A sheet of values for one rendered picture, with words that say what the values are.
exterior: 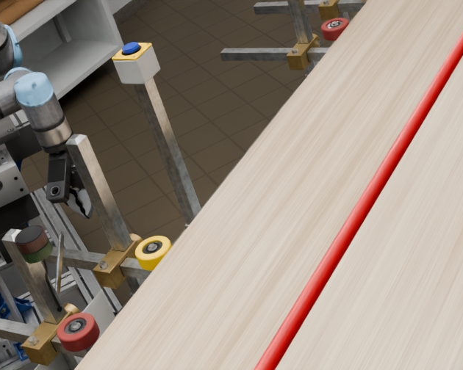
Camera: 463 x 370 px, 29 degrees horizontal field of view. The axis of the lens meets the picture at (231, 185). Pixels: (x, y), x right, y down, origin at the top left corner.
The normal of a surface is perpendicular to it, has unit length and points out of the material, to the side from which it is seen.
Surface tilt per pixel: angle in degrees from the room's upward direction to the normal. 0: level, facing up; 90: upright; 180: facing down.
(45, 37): 90
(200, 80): 0
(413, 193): 0
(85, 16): 90
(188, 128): 0
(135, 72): 90
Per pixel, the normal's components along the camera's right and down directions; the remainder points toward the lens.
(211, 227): -0.27, -0.80
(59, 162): -0.29, -0.36
